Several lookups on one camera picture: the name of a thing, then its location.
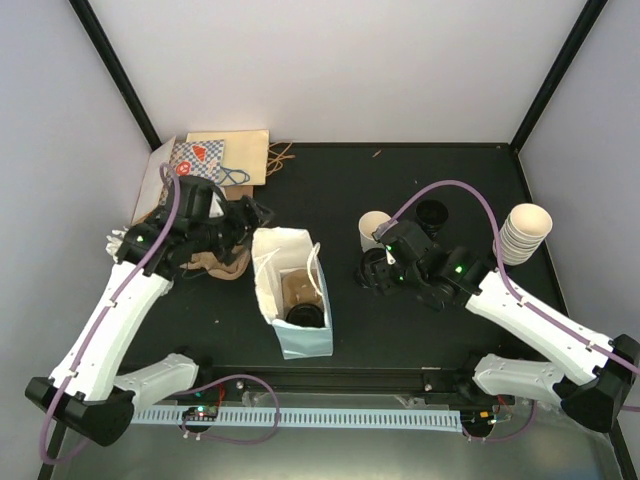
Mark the tan kraft paper bag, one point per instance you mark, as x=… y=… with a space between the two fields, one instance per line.
x=249 y=156

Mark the light blue paper bag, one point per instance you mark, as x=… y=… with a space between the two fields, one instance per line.
x=275 y=252

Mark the brown kraft paper bag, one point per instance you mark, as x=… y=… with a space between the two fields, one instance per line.
x=236 y=192

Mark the tall stack of paper cups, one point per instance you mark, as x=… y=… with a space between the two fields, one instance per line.
x=522 y=233

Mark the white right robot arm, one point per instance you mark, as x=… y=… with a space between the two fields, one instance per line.
x=587 y=374

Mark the light blue slotted cable duct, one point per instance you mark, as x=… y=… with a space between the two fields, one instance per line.
x=387 y=419

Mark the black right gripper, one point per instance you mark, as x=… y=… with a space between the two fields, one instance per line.
x=382 y=282

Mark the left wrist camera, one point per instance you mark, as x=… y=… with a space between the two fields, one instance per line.
x=218 y=205

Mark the single black cup lid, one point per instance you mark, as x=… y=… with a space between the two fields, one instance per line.
x=306 y=315

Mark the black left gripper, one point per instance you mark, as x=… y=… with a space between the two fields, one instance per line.
x=244 y=228

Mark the small electronics board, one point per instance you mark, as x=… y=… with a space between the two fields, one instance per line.
x=200 y=413

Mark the blue checkered paper bag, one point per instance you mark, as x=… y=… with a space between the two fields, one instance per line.
x=204 y=159

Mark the white orange-edged paper bag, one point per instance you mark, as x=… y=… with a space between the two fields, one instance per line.
x=152 y=184

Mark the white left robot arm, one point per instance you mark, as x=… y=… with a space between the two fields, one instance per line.
x=86 y=391

